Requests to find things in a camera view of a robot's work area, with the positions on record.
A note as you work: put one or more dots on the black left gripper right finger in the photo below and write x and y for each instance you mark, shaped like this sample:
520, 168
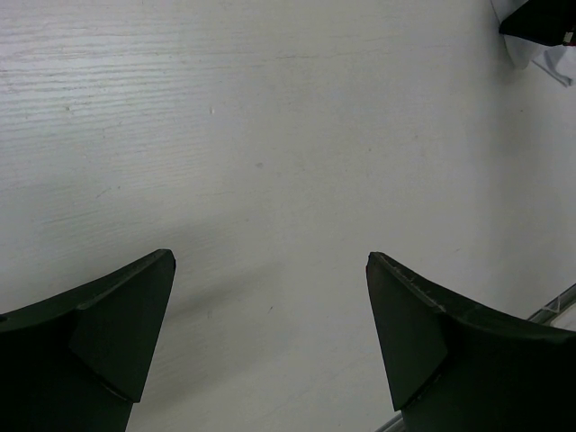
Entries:
453, 364

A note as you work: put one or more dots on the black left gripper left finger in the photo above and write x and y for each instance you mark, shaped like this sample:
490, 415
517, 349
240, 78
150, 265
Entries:
79, 360

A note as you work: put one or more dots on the white skirt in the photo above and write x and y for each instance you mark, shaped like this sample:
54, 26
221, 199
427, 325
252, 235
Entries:
557, 61

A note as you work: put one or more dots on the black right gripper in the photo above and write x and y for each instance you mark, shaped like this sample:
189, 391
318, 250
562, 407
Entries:
545, 22

